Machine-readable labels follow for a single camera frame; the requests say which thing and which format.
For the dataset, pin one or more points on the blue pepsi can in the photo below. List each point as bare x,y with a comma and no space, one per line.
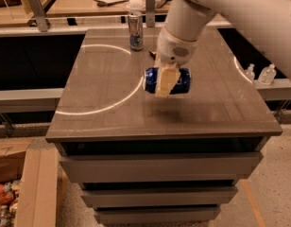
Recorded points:
182,86

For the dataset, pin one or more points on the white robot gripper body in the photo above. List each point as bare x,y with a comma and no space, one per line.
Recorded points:
171,49

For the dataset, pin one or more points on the metal bracket post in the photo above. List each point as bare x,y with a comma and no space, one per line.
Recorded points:
150,13
39,15

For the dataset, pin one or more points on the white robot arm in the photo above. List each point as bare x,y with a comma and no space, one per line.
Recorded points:
265,23

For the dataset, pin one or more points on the grey drawer cabinet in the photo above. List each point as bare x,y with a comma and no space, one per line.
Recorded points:
143,159

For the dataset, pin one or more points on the white round cap object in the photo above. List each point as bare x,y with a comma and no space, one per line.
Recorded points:
134,5

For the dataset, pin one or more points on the left metal bracket post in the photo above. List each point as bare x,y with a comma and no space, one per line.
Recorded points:
39,15

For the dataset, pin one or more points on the clear plastic bottle left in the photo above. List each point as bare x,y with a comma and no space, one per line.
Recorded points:
250,72

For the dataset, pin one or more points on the cardboard box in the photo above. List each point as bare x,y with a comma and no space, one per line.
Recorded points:
35,163

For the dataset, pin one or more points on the tall silver energy drink can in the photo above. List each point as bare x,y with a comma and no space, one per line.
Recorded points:
135,27

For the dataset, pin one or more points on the clear plastic bottle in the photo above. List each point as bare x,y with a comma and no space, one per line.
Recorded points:
267,75
250,72

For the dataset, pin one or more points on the colourful items in box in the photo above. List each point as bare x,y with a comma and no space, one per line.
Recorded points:
9,199

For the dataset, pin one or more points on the middle metal bracket post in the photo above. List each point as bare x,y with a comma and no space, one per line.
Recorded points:
150,13

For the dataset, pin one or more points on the clear plastic bottle right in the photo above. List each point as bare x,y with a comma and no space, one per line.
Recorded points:
267,75

